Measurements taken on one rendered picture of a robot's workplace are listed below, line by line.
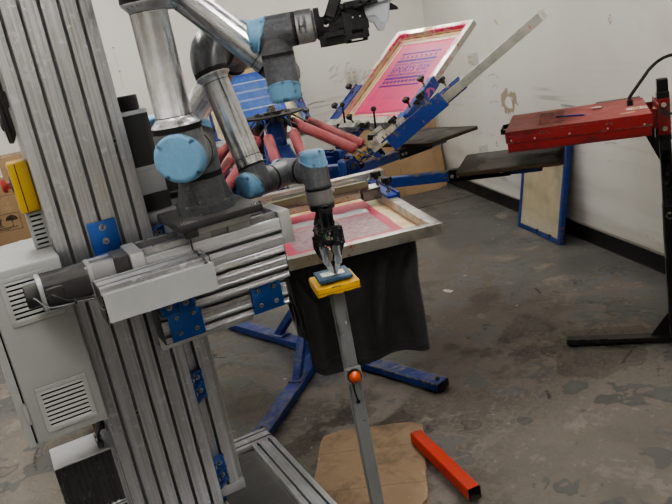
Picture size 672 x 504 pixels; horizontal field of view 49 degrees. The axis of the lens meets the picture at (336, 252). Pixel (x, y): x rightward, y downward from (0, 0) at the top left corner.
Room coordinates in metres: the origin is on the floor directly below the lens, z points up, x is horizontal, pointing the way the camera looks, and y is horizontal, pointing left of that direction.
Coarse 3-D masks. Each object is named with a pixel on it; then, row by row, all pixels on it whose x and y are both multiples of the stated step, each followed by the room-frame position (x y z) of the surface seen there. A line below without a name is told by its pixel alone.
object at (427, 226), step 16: (304, 208) 2.96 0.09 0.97; (400, 208) 2.60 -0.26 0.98; (416, 208) 2.52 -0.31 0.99; (416, 224) 2.43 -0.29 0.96; (432, 224) 2.28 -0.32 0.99; (368, 240) 2.24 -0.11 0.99; (384, 240) 2.25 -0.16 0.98; (400, 240) 2.25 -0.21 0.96; (288, 256) 2.23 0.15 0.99; (304, 256) 2.20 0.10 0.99
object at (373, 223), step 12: (348, 204) 2.94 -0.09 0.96; (360, 204) 2.90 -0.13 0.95; (360, 216) 2.70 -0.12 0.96; (372, 216) 2.67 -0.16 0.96; (384, 216) 2.63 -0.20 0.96; (348, 228) 2.56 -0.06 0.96; (360, 228) 2.53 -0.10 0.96; (372, 228) 2.50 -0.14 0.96; (384, 228) 2.47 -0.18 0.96; (396, 228) 2.44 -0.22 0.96; (348, 240) 2.40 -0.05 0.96
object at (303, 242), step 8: (296, 216) 2.90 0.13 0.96; (304, 216) 2.88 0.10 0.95; (312, 216) 2.85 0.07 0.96; (296, 232) 2.64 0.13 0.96; (304, 232) 2.62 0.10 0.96; (312, 232) 2.60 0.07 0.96; (296, 240) 2.53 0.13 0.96; (304, 240) 2.51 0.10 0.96; (288, 248) 2.45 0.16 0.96; (296, 248) 2.43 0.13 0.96; (304, 248) 2.41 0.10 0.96; (312, 248) 2.39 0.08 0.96
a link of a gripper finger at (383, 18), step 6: (378, 0) 1.67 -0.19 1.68; (384, 0) 1.66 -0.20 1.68; (390, 0) 1.67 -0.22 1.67; (366, 6) 1.69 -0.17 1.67; (378, 6) 1.68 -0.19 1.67; (384, 6) 1.67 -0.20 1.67; (366, 12) 1.69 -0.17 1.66; (372, 12) 1.69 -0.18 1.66; (378, 12) 1.68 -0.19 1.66; (384, 12) 1.67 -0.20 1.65; (378, 18) 1.68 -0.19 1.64; (384, 18) 1.67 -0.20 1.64
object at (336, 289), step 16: (352, 272) 2.06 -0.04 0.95; (320, 288) 1.97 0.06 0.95; (336, 288) 1.97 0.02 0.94; (352, 288) 1.98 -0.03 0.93; (336, 304) 2.02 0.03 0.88; (336, 320) 2.02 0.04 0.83; (352, 352) 2.02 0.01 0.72; (352, 368) 2.01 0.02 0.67; (352, 400) 2.02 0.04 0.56; (368, 432) 2.02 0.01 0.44; (368, 448) 2.02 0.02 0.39; (368, 464) 2.02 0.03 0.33; (368, 480) 2.02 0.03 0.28
